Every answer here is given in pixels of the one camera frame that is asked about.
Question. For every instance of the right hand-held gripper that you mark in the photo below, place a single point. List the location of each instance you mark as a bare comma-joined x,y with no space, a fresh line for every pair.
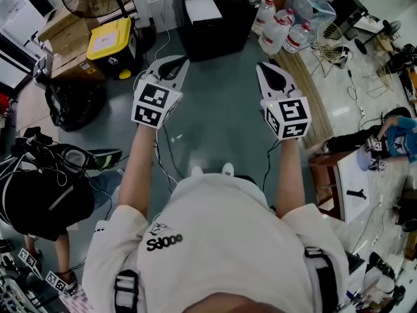
288,116

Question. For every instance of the white power strip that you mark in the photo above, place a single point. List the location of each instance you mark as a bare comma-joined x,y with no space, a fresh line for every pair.
362,111

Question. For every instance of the person's white shoe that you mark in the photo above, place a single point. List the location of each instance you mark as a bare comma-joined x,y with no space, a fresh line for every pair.
228,169
196,172

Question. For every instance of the long wooden slatted board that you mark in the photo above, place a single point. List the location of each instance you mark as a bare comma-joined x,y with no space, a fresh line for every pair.
306,93

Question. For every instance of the person's left forearm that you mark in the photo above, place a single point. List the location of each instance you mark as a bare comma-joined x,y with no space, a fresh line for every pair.
137,168

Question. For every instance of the pale blue round lid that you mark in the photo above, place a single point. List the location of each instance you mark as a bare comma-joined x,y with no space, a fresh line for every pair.
364,160

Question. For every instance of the person's right white shoe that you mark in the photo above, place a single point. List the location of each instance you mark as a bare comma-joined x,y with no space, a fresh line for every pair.
228,169

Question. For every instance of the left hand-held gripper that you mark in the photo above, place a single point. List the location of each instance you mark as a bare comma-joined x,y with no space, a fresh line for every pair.
153,104

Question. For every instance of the small black standing fan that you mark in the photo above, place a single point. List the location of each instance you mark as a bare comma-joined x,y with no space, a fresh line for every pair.
392,28

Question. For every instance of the person's white t-shirt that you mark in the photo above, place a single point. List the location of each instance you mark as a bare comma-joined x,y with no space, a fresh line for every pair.
211,240

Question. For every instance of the red round object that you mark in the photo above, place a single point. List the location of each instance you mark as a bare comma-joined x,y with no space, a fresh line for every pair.
4,103

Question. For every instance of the small white scrap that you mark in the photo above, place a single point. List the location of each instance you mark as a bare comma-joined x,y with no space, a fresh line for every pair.
177,137

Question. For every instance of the clear water jug red cap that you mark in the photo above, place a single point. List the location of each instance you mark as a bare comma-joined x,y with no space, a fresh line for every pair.
296,38
264,16
273,36
286,15

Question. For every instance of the black bin with yellow lid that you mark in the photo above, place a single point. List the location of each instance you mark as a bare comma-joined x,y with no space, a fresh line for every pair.
109,39

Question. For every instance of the wooden table with white board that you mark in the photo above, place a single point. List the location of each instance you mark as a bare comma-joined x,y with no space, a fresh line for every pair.
353,181

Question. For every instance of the clear plastic bag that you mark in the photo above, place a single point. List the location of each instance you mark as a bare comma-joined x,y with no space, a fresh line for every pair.
312,5

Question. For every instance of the small black tool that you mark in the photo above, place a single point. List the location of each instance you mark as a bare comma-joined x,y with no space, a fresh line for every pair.
355,193

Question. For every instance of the person's right forearm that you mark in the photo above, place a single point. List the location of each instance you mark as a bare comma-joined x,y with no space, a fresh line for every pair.
290,174

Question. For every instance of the black garbage bag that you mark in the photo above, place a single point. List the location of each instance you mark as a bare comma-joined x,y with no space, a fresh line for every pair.
75,106

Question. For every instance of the person's left white shoe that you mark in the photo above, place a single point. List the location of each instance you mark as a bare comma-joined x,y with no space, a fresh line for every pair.
196,172

